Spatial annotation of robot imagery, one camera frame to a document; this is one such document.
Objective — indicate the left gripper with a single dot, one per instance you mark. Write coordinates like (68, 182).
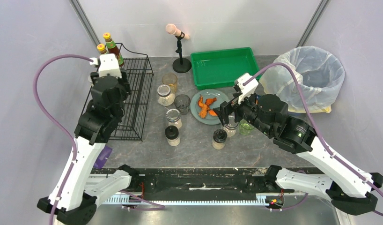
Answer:
(94, 78)

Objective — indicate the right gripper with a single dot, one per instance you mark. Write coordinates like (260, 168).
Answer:
(232, 108)

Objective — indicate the sauce bottle yellow cap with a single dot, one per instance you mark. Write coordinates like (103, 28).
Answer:
(102, 49)

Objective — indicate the black lid spice jar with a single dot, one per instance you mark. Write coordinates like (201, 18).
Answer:
(172, 135)

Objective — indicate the blue label spice jar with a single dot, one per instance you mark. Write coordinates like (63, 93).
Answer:
(92, 79)

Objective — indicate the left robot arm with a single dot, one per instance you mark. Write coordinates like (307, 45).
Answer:
(72, 202)

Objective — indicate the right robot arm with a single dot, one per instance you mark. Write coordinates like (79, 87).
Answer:
(347, 187)

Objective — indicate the orange fried chicken piece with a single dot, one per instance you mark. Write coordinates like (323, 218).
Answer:
(212, 113)

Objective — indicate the orange chicken drumstick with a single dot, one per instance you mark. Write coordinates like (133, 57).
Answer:
(210, 101)

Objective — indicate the orange chicken wing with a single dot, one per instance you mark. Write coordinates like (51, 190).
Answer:
(200, 102)

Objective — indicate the glass jar near green cup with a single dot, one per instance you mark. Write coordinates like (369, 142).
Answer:
(231, 129)

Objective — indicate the grey round plate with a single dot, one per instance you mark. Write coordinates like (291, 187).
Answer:
(208, 93)

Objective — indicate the orange breaded chicken strip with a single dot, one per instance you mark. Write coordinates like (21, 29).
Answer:
(203, 112)

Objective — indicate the green glass cup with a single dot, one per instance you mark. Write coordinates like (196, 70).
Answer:
(245, 127)

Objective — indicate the black knob lid jar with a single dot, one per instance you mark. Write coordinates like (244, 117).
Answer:
(219, 139)

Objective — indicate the green plastic tray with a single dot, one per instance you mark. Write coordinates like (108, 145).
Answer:
(220, 68)

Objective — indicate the smoky grey glass cup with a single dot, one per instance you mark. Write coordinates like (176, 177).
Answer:
(182, 103)

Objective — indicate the small glass jar rice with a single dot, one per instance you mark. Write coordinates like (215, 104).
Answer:
(173, 117)

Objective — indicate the glass jar silver rim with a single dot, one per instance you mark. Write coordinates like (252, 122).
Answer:
(166, 97)

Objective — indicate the black microphone stand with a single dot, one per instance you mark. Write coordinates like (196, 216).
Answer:
(181, 65)

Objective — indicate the amber glass cup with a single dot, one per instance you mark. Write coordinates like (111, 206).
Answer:
(170, 79)

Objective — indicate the purple plastic base cover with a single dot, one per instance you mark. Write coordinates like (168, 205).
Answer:
(102, 157)

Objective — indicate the beige microphone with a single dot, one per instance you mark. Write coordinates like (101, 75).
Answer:
(173, 30)

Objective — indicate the trash bin with plastic bag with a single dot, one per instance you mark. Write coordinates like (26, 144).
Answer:
(319, 73)

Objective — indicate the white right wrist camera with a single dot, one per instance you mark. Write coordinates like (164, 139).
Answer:
(245, 85)

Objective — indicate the black wire rack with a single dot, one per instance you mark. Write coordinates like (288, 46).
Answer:
(135, 93)

